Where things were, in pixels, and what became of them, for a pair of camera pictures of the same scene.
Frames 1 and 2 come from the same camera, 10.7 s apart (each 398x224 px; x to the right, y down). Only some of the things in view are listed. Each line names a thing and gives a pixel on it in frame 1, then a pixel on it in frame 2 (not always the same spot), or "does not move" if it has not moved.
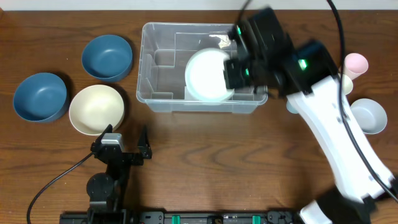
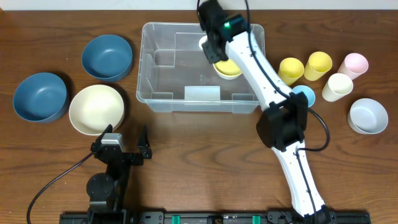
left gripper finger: x=143 y=144 does not move
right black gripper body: x=234 y=73 → x=212 y=51
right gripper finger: x=234 y=70 → x=212 y=52
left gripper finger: x=97 y=143 does not move
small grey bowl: x=371 y=116 does not move
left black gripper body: x=125 y=157 does not move
